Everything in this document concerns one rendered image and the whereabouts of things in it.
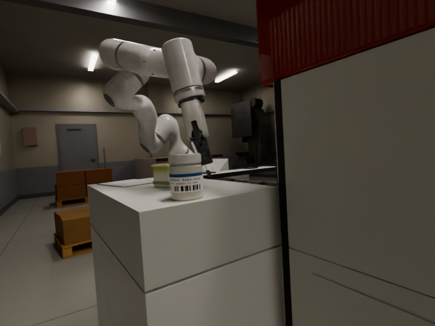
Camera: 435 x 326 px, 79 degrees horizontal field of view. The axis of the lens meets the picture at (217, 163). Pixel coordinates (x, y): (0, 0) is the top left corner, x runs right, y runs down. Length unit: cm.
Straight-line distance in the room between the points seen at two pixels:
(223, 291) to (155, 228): 22
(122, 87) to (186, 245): 74
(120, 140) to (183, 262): 912
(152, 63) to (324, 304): 76
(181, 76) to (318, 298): 61
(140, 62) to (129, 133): 886
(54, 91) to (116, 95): 857
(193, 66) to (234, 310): 59
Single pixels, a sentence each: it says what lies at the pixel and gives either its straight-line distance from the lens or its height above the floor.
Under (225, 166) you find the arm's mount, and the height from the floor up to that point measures 97.
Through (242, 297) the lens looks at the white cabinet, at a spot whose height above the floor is 73.
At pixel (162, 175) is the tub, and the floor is 100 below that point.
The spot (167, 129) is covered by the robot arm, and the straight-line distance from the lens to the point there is 141.
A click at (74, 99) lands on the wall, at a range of 962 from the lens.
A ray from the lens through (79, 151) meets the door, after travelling 939.
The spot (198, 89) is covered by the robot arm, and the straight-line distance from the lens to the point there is 71.
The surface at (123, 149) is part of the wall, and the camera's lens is 960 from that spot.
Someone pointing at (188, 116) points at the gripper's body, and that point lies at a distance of 68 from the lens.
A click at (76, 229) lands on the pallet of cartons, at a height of 29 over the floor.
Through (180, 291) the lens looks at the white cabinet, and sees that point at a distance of 56.
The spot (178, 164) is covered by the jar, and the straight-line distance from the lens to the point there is 54.
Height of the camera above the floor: 106
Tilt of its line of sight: 3 degrees down
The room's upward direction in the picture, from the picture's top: 3 degrees counter-clockwise
